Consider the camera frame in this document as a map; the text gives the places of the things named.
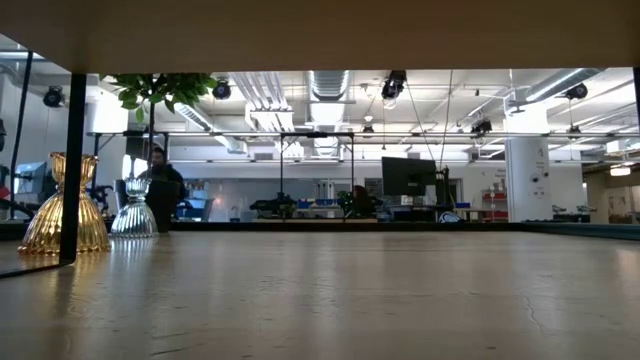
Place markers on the amber ribbed glass candle holder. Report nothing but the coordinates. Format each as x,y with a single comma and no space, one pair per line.
95,225

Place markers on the clear ribbed glass candle holder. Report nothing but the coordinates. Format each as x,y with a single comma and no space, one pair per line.
134,220

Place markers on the large black display screen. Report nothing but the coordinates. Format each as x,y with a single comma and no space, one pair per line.
407,176

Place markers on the black ceiling spotlight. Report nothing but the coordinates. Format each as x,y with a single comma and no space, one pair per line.
394,84
576,91
221,90
481,125
52,96

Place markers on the black plant pot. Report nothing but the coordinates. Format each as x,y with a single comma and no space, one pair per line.
162,217

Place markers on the person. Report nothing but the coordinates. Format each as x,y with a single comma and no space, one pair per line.
157,157

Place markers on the red storage shelf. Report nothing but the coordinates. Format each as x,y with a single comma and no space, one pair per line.
495,197

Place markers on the green artificial plant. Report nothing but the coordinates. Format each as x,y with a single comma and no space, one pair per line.
165,87

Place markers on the white round column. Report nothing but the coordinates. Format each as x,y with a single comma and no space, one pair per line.
525,170

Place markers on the black shelf support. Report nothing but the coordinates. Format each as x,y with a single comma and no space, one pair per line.
73,175
636,100

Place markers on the small desk monitor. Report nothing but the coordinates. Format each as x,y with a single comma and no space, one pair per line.
32,175

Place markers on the black metal rig frame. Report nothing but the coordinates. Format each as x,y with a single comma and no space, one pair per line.
316,134

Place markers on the silver ventilation duct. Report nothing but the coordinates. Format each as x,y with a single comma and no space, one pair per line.
327,84

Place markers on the black aluminium table frame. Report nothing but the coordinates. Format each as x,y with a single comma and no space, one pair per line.
225,226

